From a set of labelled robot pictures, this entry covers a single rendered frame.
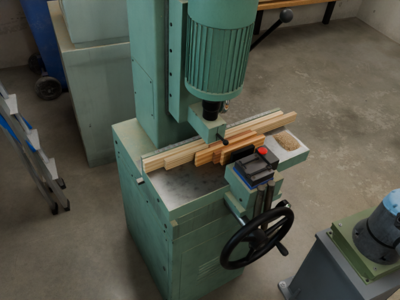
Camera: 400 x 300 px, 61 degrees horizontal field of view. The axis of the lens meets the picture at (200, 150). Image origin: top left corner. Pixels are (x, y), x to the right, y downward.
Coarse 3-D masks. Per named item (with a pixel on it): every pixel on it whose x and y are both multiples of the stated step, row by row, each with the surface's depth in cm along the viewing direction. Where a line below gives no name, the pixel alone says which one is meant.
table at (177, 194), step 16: (272, 144) 130; (192, 160) 121; (288, 160) 126; (304, 160) 133; (144, 176) 118; (160, 176) 115; (176, 176) 116; (192, 176) 116; (208, 176) 117; (160, 192) 110; (176, 192) 111; (192, 192) 111; (208, 192) 112; (224, 192) 116; (176, 208) 107; (192, 208) 112; (240, 208) 112
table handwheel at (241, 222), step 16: (272, 208) 104; (288, 208) 107; (240, 224) 114; (256, 224) 99; (288, 224) 115; (240, 240) 100; (256, 240) 108; (272, 240) 120; (224, 256) 103; (256, 256) 120
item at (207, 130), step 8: (192, 104) 117; (200, 104) 117; (192, 112) 115; (200, 112) 114; (192, 120) 117; (200, 120) 112; (216, 120) 111; (200, 128) 114; (208, 128) 109; (216, 128) 110; (224, 128) 112; (208, 136) 111; (216, 136) 113
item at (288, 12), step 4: (280, 12) 88; (284, 12) 86; (288, 12) 86; (292, 12) 87; (280, 16) 87; (284, 16) 87; (288, 16) 86; (292, 16) 87; (280, 20) 89; (284, 20) 87; (288, 20) 87; (276, 24) 91; (280, 24) 91; (272, 28) 93; (276, 28) 93; (264, 32) 97; (268, 32) 95; (260, 36) 98; (264, 36) 97; (256, 40) 101; (260, 40) 99; (252, 44) 102; (256, 44) 101; (252, 48) 104
